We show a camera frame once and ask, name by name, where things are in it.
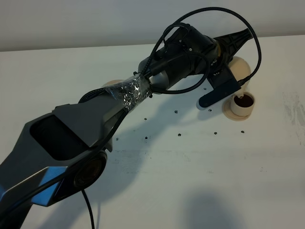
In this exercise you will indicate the beige ceramic teapot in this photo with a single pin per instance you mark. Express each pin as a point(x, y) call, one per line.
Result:
point(240, 69)

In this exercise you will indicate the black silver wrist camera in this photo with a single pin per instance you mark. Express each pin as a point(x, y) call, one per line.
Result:
point(223, 84)

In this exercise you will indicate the beige near saucer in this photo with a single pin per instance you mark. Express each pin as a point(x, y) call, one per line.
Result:
point(228, 112)

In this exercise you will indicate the beige near teacup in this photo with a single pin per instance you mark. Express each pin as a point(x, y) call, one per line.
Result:
point(242, 106)

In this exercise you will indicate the beige teapot saucer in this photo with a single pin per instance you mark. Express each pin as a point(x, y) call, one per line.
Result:
point(112, 82)

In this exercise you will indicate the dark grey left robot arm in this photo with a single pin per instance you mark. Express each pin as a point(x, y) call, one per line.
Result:
point(63, 152)

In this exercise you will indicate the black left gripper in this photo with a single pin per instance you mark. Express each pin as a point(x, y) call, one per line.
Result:
point(220, 51)

